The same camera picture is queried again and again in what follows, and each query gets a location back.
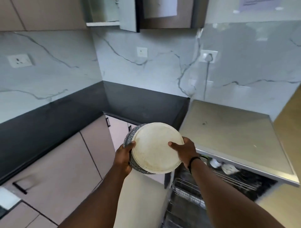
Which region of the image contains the person's right hand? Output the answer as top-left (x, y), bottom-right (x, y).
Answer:
top-left (168, 137), bottom-right (200, 173)

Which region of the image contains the person's left hand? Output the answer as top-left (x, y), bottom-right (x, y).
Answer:
top-left (114, 141), bottom-right (136, 178)

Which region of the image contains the dark speckled plate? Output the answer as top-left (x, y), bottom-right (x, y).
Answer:
top-left (123, 124), bottom-right (156, 175)

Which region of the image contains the grey white plate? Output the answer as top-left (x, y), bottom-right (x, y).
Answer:
top-left (131, 122), bottom-right (185, 175)

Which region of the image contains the silver dishwasher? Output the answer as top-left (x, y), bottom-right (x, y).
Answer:
top-left (162, 100), bottom-right (300, 228)

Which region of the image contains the beige ribbed corner wall cabinet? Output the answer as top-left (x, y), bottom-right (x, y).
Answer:
top-left (0, 0), bottom-right (87, 32)

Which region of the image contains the person's right forearm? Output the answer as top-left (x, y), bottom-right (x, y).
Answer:
top-left (188, 158), bottom-right (286, 228)

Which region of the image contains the person's left forearm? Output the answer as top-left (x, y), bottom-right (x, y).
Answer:
top-left (57, 169), bottom-right (132, 228)

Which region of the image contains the pink base cabinet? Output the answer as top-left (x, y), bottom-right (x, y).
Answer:
top-left (0, 112), bottom-right (165, 228)

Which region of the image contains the black wristband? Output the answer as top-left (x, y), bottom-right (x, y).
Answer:
top-left (188, 156), bottom-right (202, 174)

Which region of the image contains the white paper with figure sketch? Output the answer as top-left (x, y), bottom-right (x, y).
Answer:
top-left (143, 0), bottom-right (177, 19)

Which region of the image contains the shallow grey wire cup rack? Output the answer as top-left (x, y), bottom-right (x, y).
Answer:
top-left (173, 162), bottom-right (259, 210)

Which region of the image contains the grey power cable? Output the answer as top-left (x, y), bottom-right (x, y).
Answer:
top-left (203, 54), bottom-right (212, 99)

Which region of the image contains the white wall socket with plug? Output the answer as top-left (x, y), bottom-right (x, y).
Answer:
top-left (200, 49), bottom-right (218, 63)

